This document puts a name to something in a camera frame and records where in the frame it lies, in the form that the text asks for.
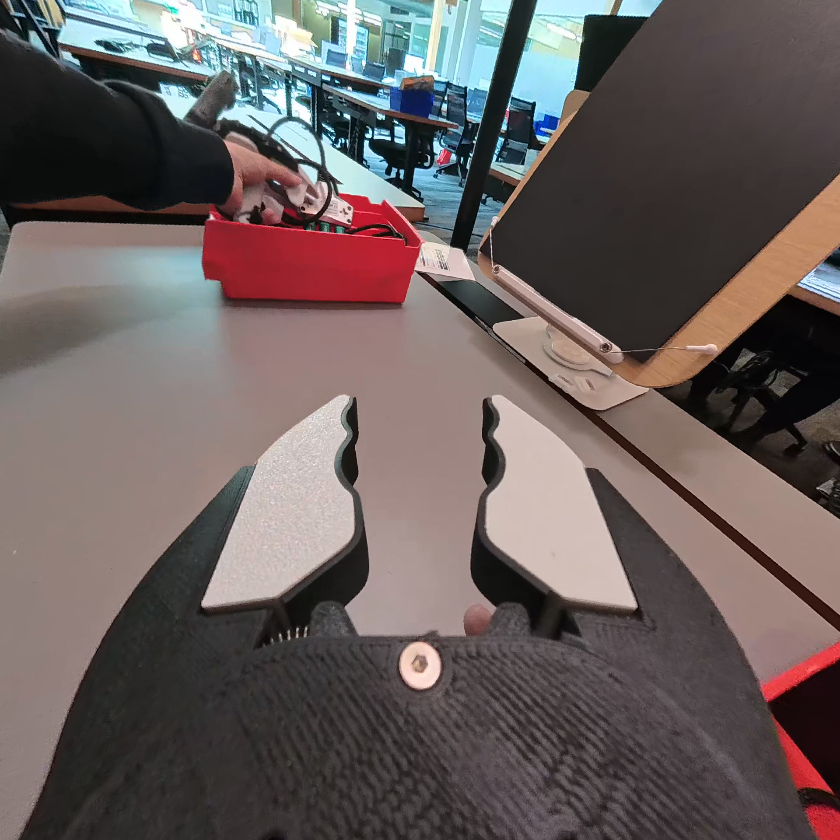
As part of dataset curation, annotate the grey desk with wooden edge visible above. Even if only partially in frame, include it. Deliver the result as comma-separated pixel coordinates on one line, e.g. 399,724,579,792
157,92,427,223

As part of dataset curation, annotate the red crate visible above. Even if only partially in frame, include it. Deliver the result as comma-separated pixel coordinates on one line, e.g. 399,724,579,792
761,642,840,840

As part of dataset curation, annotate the red plastic bin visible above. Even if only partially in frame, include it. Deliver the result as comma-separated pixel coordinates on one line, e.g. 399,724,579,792
201,193,424,304

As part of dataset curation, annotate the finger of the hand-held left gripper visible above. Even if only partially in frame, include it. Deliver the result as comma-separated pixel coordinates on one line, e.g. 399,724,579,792
285,164,329,217

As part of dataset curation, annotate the black pole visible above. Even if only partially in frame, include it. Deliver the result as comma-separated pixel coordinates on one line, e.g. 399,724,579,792
451,0,539,250

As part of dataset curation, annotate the person's left forearm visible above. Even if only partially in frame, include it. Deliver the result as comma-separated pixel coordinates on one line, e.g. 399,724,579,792
0,29,237,212

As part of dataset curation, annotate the blue bin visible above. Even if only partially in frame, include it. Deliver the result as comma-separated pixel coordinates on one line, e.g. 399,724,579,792
389,85,435,120

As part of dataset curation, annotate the white paper sheet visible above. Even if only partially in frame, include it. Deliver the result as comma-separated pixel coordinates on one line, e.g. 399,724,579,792
415,241,476,283

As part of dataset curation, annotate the black panel with wooden edge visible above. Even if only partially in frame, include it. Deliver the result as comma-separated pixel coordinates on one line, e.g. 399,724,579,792
478,0,840,389

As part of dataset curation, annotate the white stand base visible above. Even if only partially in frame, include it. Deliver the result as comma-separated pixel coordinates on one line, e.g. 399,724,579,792
492,317,651,412

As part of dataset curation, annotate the person's left hand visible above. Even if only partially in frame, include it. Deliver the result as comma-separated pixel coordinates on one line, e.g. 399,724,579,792
218,138,303,224

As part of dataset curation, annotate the black office chair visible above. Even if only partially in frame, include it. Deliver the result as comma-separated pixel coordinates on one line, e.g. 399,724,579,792
369,118,437,185
435,82,490,188

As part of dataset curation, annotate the office desk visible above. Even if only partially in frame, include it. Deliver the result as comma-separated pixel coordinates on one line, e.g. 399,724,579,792
325,84,460,198

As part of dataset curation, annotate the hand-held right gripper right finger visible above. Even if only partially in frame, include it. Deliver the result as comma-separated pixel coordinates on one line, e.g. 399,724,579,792
471,394,639,616

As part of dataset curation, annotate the white clamp bar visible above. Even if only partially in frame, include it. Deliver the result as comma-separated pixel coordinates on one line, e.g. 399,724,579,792
492,266,624,365

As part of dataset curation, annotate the braided cable with green plug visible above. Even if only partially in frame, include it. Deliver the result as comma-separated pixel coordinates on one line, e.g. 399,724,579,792
307,220,413,249

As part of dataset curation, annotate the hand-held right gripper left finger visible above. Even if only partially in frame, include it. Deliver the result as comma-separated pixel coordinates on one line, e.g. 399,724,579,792
200,394,370,616

